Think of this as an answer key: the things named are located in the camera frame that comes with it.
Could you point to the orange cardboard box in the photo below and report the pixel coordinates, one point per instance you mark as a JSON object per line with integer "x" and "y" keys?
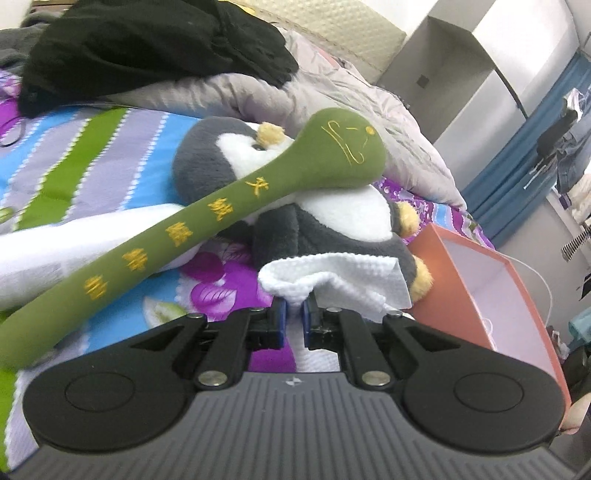
{"x": 434, "y": 286}

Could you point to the striped black white cloth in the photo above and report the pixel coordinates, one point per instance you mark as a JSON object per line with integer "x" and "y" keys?
{"x": 575, "y": 242}

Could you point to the floral striped bedsheet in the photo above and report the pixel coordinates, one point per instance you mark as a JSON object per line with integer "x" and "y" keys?
{"x": 69, "y": 152}

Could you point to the black clothing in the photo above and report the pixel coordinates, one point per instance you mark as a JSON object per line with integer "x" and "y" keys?
{"x": 138, "y": 46}

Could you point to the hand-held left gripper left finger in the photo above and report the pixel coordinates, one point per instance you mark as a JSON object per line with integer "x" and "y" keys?
{"x": 278, "y": 323}

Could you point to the grey white penguin plush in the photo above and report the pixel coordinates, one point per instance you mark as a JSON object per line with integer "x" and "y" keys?
{"x": 332, "y": 217}

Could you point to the blue curtain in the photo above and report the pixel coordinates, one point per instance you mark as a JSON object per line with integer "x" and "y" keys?
{"x": 508, "y": 170}

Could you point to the hanging denim clothes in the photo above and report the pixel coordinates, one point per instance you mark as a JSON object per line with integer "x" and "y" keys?
{"x": 575, "y": 157}

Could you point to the white wardrobe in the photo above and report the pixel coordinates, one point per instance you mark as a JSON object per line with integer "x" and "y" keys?
{"x": 461, "y": 60}

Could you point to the dark wall socket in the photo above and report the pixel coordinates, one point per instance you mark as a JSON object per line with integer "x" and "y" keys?
{"x": 422, "y": 81}

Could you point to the grey duvet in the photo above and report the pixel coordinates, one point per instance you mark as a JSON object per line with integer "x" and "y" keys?
{"x": 346, "y": 92}

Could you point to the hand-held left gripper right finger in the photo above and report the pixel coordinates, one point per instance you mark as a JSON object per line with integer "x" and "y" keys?
{"x": 308, "y": 323}

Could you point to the white paper towel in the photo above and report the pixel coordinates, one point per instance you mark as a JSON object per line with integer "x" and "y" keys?
{"x": 341, "y": 272}

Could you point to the green plush stick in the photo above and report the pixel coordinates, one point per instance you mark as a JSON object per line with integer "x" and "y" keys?
{"x": 161, "y": 230}

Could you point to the dark grey cloth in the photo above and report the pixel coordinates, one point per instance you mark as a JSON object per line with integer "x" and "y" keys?
{"x": 14, "y": 46}

